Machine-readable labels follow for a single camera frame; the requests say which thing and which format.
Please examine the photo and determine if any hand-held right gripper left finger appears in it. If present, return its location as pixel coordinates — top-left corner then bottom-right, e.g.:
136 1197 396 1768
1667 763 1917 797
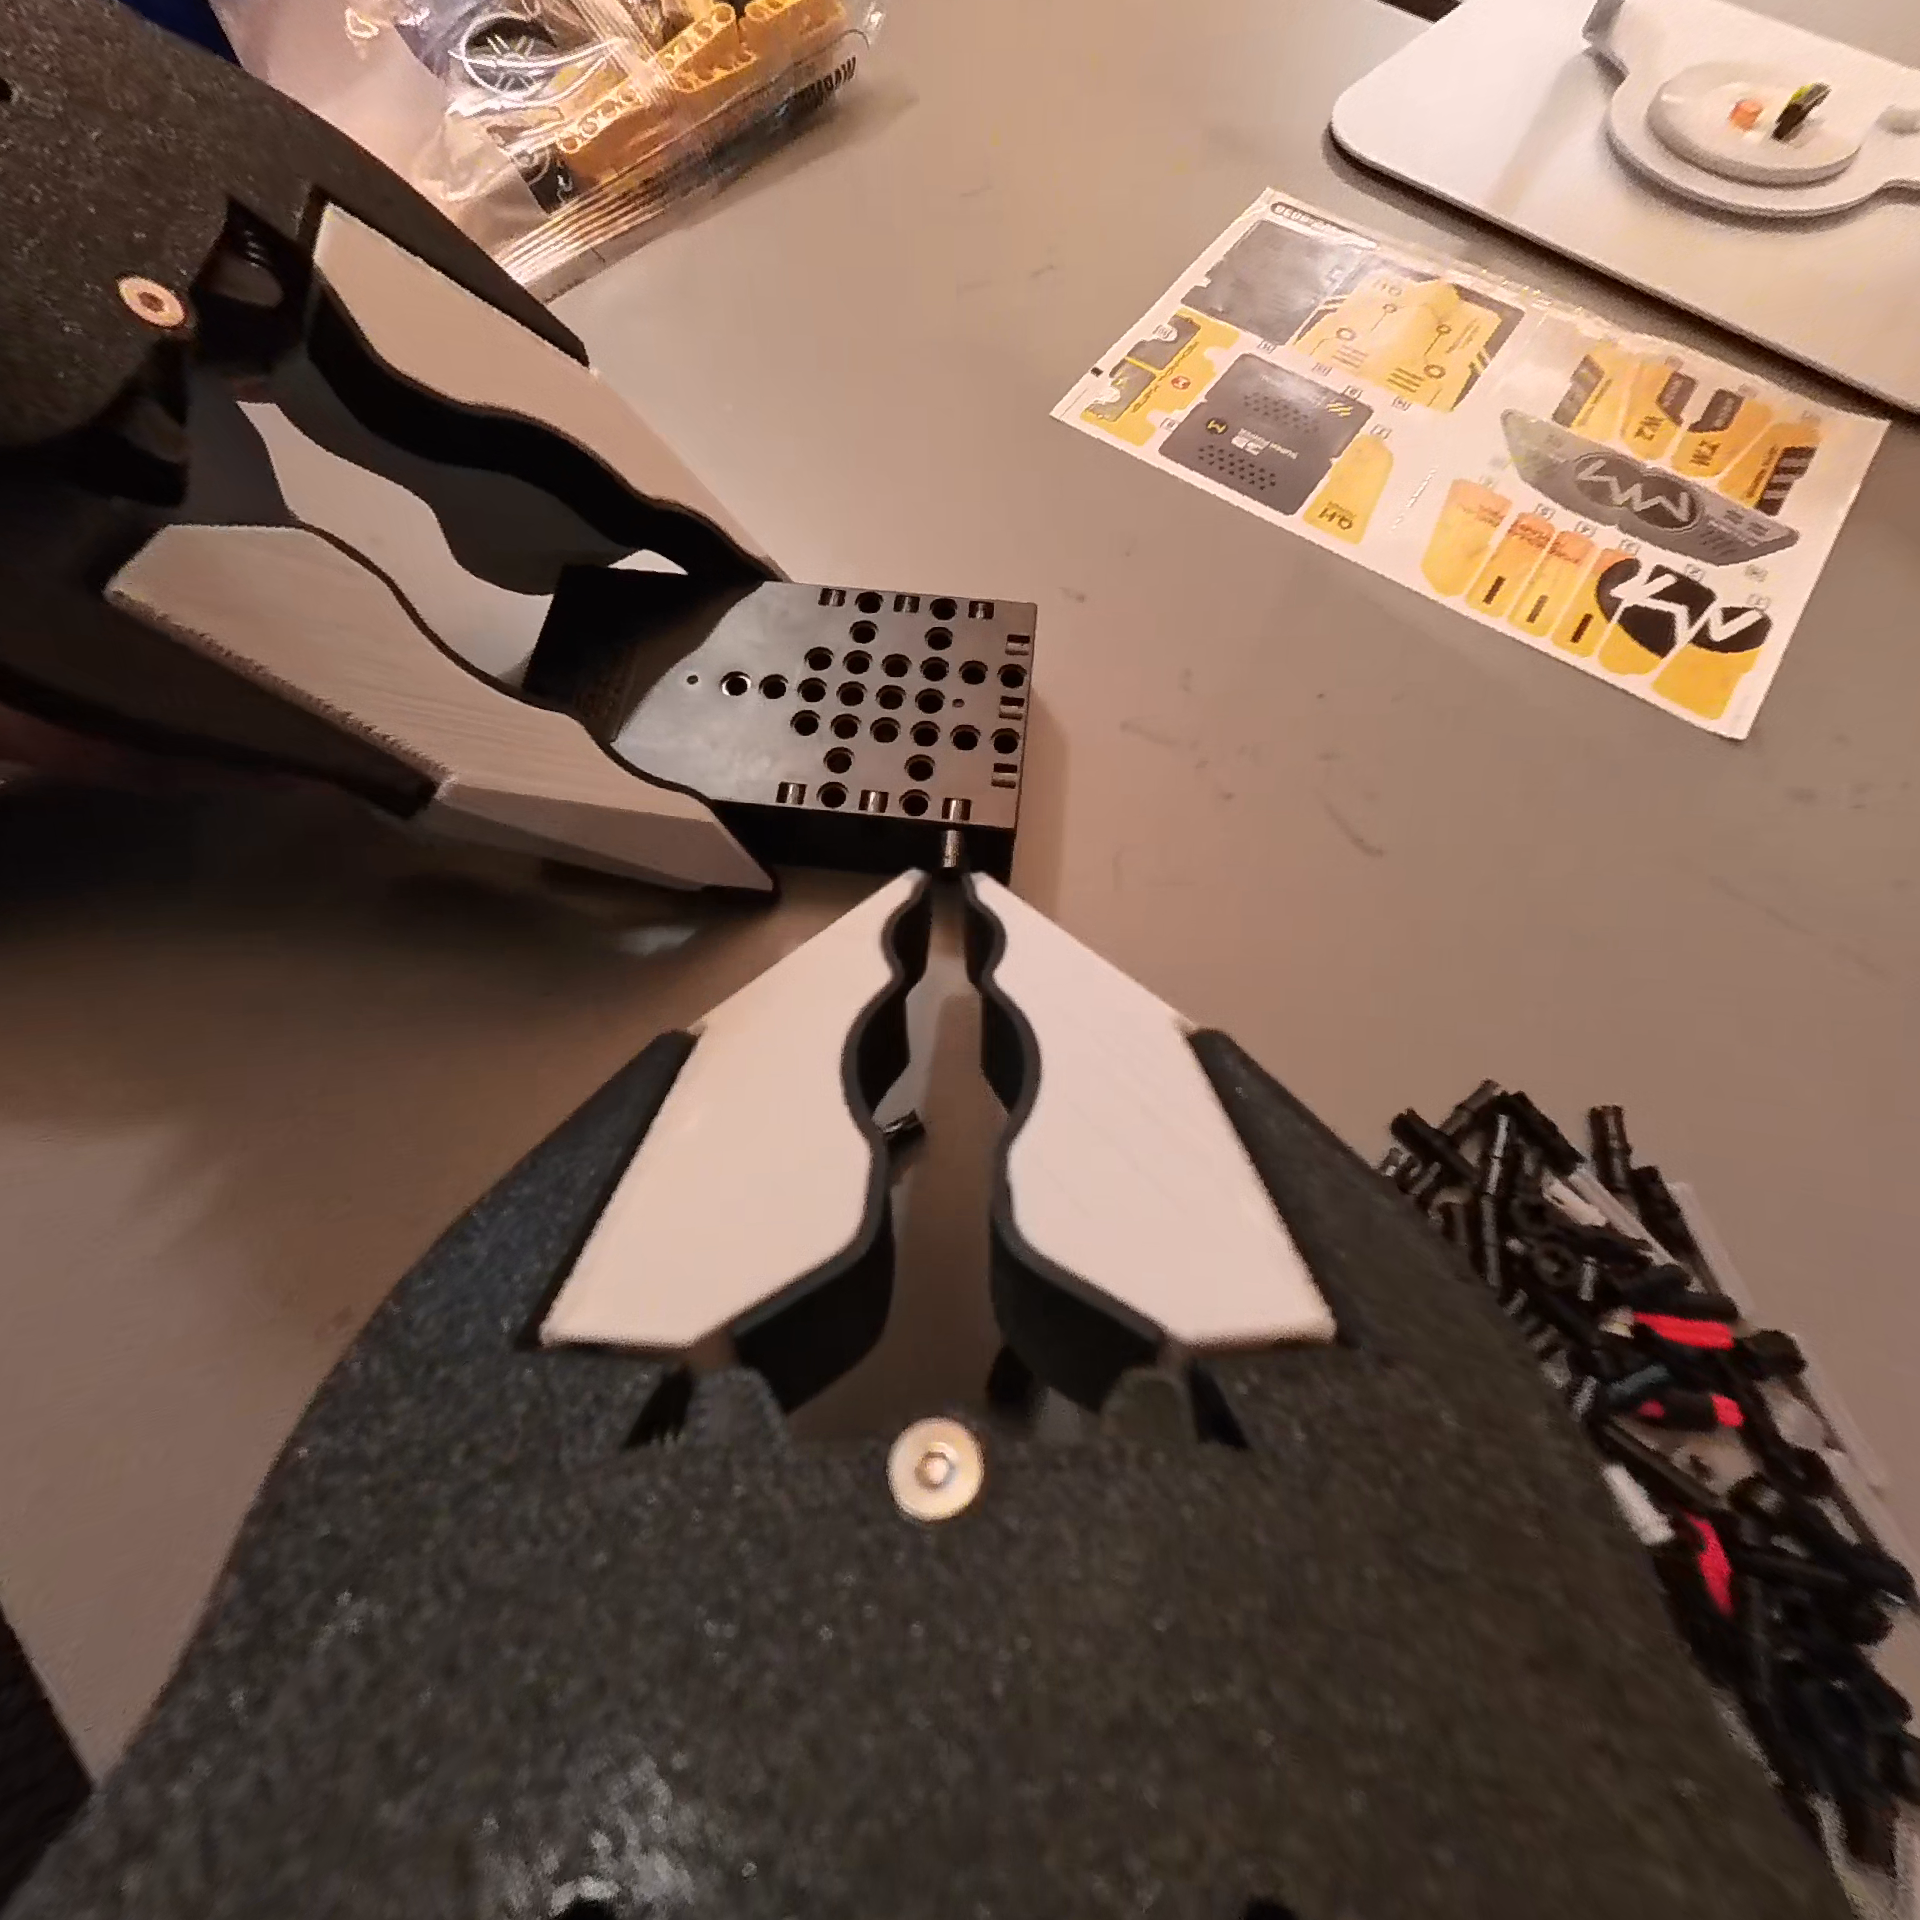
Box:
537 870 933 1412

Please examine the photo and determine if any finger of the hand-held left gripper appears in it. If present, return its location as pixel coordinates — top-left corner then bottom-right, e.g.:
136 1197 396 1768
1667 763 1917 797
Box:
102 373 780 903
305 199 793 591

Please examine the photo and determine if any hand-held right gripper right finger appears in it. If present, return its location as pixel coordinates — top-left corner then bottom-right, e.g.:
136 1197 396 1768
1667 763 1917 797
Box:
958 870 1342 1416

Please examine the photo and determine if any black perforated block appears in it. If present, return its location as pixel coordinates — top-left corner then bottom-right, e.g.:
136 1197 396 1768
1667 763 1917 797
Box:
522 561 1043 888

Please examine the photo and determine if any pile of black red pins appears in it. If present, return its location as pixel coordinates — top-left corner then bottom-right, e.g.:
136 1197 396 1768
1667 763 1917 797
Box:
1381 1079 1920 1907

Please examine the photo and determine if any clear bag of yellow parts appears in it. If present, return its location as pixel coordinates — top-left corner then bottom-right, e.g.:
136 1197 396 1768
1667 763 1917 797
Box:
227 0 887 302

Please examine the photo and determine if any yellow grey sticker sheet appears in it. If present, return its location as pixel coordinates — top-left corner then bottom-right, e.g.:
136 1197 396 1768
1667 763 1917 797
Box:
1055 188 1890 738

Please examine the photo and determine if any white flat tray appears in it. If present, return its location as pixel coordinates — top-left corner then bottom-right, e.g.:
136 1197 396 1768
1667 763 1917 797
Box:
1332 0 1920 415

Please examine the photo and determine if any white round dish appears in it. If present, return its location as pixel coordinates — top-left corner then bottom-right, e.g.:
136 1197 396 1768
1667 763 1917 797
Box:
1607 57 1915 225

